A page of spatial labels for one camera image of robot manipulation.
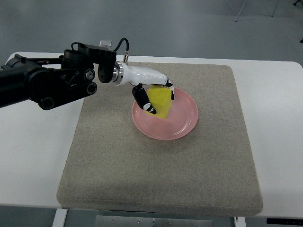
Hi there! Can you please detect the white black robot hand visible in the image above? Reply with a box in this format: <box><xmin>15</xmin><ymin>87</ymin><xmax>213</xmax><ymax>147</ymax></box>
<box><xmin>111</xmin><ymin>61</ymin><xmax>175</xmax><ymax>115</ymax></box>

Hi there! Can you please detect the yellow foam block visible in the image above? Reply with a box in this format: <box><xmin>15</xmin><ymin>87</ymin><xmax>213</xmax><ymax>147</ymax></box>
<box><xmin>146</xmin><ymin>85</ymin><xmax>172</xmax><ymax>119</ymax></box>

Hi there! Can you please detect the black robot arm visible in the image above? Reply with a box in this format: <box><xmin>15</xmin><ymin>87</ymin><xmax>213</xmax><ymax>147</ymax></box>
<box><xmin>0</xmin><ymin>43</ymin><xmax>116</xmax><ymax>110</ymax></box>

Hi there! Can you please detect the pink plate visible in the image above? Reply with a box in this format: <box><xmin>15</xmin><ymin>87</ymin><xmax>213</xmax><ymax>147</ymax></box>
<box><xmin>132</xmin><ymin>88</ymin><xmax>198</xmax><ymax>140</ymax></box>

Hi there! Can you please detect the grey metal crossbar plate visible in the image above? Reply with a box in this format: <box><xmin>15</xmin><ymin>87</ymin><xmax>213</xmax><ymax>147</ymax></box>
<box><xmin>94</xmin><ymin>215</ymin><xmax>214</xmax><ymax>227</ymax></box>

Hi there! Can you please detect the clear floor socket cover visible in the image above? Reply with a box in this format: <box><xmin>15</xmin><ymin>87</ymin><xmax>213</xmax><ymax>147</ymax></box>
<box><xmin>99</xmin><ymin>39</ymin><xmax>112</xmax><ymax>48</ymax></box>

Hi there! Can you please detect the beige fabric mat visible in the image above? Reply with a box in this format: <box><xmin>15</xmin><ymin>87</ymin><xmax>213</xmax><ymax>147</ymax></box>
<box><xmin>57</xmin><ymin>63</ymin><xmax>263</xmax><ymax>217</ymax></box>

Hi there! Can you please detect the white table leg left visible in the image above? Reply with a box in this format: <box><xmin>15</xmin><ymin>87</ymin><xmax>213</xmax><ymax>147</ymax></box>
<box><xmin>52</xmin><ymin>209</ymin><xmax>68</xmax><ymax>227</ymax></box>

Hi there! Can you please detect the white table leg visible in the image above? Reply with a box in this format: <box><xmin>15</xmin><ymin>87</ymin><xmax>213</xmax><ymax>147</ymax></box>
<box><xmin>52</xmin><ymin>209</ymin><xmax>68</xmax><ymax>227</ymax></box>
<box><xmin>234</xmin><ymin>217</ymin><xmax>246</xmax><ymax>227</ymax></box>

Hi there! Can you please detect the metal stand legs background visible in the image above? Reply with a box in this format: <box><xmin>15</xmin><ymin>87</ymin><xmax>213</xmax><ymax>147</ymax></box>
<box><xmin>234</xmin><ymin>0</ymin><xmax>303</xmax><ymax>22</ymax></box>

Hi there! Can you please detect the white table leg right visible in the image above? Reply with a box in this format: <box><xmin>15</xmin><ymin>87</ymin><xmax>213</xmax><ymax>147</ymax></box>
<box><xmin>234</xmin><ymin>217</ymin><xmax>246</xmax><ymax>227</ymax></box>

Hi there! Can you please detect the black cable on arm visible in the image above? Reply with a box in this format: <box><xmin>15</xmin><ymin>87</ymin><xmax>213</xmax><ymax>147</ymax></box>
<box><xmin>113</xmin><ymin>37</ymin><xmax>130</xmax><ymax>63</ymax></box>

